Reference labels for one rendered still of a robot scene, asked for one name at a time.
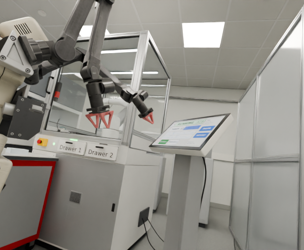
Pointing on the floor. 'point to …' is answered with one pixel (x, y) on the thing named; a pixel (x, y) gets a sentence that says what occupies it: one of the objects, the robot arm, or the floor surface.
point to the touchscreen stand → (184, 203)
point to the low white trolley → (20, 203)
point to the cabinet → (97, 204)
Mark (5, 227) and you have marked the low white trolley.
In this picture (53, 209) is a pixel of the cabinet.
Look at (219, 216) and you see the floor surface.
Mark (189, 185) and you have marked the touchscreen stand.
